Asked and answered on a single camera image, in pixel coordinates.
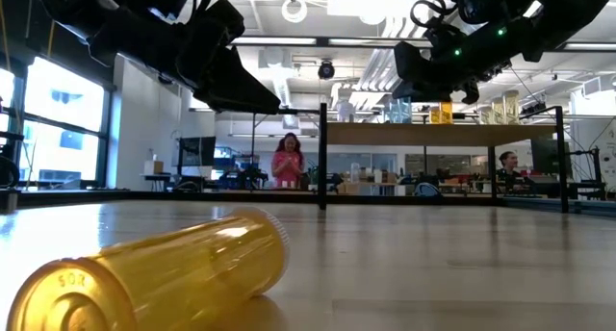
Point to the black table edge rail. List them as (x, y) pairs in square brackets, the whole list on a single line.
[(240, 196)]

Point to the orange medicine bottle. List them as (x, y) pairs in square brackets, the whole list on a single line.
[(435, 115), (168, 273), (446, 114)]

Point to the blue round object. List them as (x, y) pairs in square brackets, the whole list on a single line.
[(426, 190)]

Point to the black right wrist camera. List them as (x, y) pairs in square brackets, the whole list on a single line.
[(413, 61)]

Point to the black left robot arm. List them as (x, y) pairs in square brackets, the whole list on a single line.
[(72, 4)]

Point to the person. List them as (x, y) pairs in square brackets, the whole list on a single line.
[(288, 165), (508, 170)]

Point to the blue metal rail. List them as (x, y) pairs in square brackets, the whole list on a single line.
[(592, 208)]

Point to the wooden shelf with black legs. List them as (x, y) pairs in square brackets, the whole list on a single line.
[(433, 134)]

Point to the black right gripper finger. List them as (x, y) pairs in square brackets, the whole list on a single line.
[(470, 93), (416, 91)]

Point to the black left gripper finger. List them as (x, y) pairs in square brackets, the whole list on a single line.
[(240, 76), (226, 100)]

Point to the large window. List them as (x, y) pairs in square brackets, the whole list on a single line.
[(62, 109)]

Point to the black round ceiling spotlight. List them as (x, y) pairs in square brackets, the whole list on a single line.
[(326, 70)]

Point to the small cardboard box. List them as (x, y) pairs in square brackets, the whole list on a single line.
[(154, 167)]

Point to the black computer monitor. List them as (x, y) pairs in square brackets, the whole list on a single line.
[(197, 151)]

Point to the long ceiling light bar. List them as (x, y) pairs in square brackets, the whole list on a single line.
[(592, 46), (366, 42), (274, 41)]

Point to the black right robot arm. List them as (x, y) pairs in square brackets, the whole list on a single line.
[(568, 8)]

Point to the dark background monitor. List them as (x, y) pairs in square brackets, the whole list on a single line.
[(546, 158)]

